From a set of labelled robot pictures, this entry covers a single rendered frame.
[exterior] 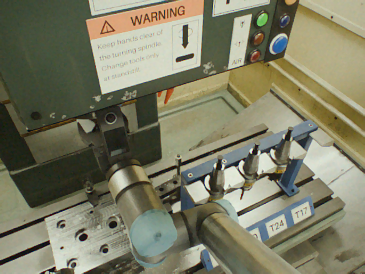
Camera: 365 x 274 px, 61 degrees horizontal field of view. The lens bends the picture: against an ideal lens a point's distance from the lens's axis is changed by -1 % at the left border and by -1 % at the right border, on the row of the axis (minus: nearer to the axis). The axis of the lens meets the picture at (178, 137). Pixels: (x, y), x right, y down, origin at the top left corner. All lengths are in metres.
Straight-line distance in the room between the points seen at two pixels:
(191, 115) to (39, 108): 1.60
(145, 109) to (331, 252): 0.97
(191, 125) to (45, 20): 1.59
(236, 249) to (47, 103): 0.34
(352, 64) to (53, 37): 1.20
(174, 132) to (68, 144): 0.73
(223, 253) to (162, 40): 0.33
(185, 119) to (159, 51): 1.52
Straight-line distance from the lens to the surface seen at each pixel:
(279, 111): 1.71
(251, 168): 0.86
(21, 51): 0.40
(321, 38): 1.49
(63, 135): 1.33
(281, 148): 0.90
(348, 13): 1.39
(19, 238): 1.24
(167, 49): 0.45
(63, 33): 0.39
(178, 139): 1.83
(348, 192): 1.50
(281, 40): 0.56
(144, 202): 0.53
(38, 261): 1.17
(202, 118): 1.97
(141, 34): 0.42
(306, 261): 1.36
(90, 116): 0.63
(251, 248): 0.49
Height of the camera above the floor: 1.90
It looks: 46 degrees down
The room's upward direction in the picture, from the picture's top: straight up
